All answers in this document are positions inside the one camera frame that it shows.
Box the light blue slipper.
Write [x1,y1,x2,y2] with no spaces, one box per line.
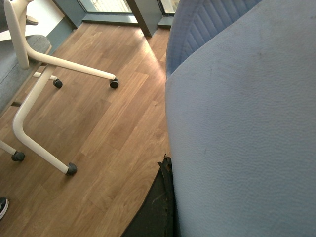
[165,0,316,237]

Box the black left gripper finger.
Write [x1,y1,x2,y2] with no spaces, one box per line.
[122,156,174,237]

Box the black white shoe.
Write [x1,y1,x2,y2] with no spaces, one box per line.
[0,197,9,220]

